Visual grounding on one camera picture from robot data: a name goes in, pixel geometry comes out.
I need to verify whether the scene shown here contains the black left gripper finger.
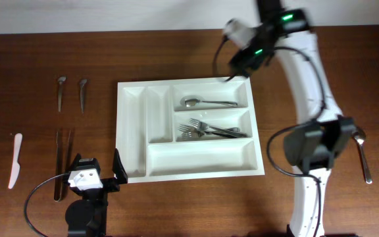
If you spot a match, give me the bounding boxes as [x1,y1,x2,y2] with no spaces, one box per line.
[68,153,82,173]
[113,149,128,184]

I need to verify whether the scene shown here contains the metal fork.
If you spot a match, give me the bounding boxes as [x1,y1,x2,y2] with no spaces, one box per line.
[178,124,241,134]
[189,118,248,138]
[181,132,235,140]

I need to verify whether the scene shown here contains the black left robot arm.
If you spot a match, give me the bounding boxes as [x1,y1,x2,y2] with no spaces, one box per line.
[63,154,120,237]

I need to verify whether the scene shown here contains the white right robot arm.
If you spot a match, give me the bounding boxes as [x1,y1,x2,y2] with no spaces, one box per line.
[116,1,355,236]

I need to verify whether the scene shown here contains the white plastic knife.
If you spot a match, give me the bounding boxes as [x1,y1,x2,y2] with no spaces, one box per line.
[8,133,23,189]

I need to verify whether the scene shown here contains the right small metal spoon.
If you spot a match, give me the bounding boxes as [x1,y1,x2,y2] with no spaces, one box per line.
[79,79,88,114]

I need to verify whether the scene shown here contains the small metal spoon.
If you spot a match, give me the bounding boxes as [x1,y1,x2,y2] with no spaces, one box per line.
[79,79,88,114]
[57,76,67,113]

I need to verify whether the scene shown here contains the left small metal spoon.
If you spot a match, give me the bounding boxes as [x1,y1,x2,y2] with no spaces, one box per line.
[57,76,67,113]

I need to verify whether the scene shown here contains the white plastic cutlery tray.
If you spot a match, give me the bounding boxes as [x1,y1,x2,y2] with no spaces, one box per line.
[116,77,265,183]

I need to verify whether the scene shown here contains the black left camera cable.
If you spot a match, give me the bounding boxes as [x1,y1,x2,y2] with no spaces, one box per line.
[23,172,70,237]

